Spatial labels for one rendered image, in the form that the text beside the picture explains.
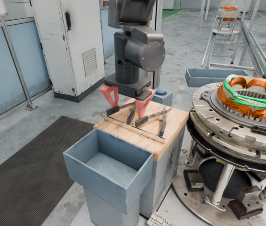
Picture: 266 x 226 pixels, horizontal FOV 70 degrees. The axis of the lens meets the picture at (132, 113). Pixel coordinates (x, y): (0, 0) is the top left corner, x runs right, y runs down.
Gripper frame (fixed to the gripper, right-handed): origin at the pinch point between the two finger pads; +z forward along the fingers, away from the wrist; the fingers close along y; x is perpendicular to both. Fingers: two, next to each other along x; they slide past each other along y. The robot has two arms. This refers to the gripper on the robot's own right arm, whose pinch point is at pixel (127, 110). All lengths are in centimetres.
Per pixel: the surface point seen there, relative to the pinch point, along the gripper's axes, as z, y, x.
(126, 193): 3.3, 12.0, -19.0
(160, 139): 1.1, 12.0, -4.6
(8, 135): 111, -179, 31
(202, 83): 4.6, 10.7, 39.9
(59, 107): 111, -177, 101
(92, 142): 5.5, -4.2, -10.2
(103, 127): 2.3, -2.9, -6.8
